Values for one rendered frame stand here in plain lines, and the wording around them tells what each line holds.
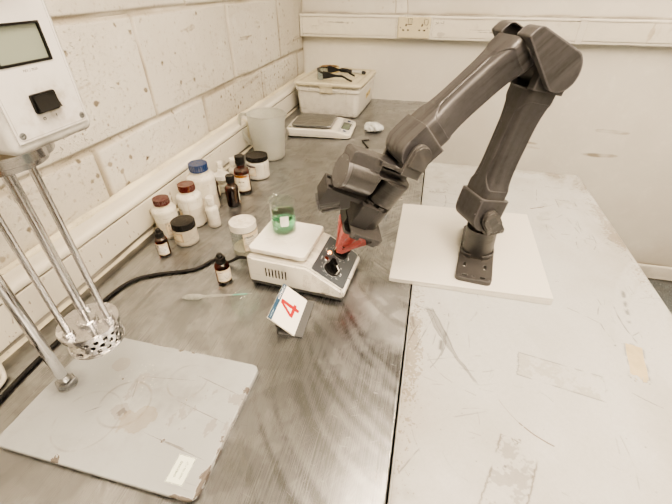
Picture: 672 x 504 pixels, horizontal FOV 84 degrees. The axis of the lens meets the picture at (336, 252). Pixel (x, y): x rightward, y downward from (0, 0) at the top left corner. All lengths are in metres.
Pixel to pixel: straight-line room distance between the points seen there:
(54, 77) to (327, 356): 0.50
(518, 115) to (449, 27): 1.33
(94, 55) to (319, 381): 0.77
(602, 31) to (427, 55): 0.72
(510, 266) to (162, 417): 0.70
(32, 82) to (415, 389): 0.57
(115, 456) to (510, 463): 0.51
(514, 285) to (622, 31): 1.52
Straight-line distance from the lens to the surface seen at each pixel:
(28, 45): 0.38
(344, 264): 0.76
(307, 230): 0.78
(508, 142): 0.74
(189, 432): 0.60
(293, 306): 0.71
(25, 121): 0.37
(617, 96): 2.28
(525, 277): 0.85
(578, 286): 0.92
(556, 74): 0.72
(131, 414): 0.65
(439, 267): 0.83
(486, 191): 0.76
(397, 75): 2.11
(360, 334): 0.68
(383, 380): 0.62
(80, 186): 0.93
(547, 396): 0.68
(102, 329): 0.53
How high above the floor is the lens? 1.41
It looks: 36 degrees down
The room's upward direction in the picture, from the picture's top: straight up
